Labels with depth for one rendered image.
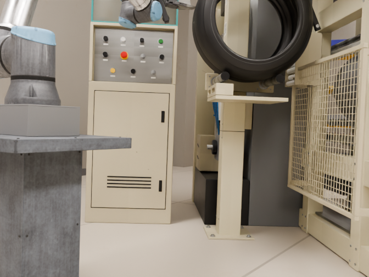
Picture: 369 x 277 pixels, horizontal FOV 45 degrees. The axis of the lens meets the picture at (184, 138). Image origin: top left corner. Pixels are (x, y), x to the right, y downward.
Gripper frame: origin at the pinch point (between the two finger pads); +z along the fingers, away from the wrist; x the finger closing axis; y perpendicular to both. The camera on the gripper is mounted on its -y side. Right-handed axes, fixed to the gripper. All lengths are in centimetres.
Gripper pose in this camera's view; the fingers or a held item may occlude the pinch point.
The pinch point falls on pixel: (193, 8)
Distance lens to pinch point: 235.1
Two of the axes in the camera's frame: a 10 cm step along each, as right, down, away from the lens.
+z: 9.9, 1.6, 0.7
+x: -0.7, -0.4, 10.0
